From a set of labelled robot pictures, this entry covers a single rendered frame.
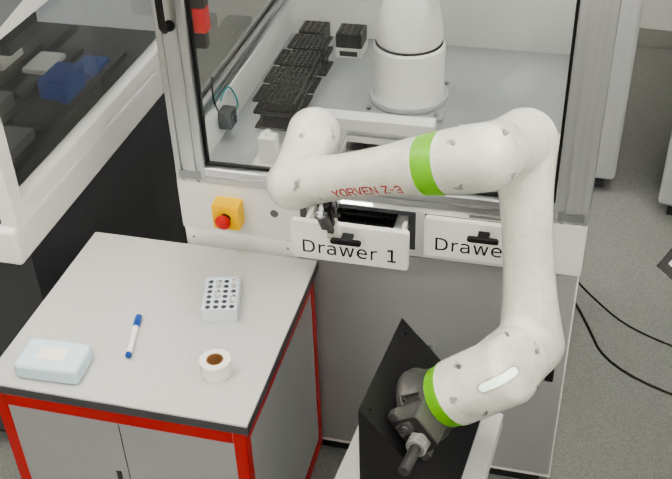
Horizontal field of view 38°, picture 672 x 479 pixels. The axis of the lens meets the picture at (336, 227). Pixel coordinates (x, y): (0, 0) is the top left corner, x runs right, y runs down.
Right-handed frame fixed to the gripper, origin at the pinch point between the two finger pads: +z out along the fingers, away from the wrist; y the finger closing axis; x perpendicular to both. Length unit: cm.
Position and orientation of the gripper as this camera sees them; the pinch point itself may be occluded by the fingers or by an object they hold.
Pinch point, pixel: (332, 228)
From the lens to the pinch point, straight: 229.2
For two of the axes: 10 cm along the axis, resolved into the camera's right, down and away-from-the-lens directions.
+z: 1.1, 5.6, 8.2
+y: -2.1, 8.2, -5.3
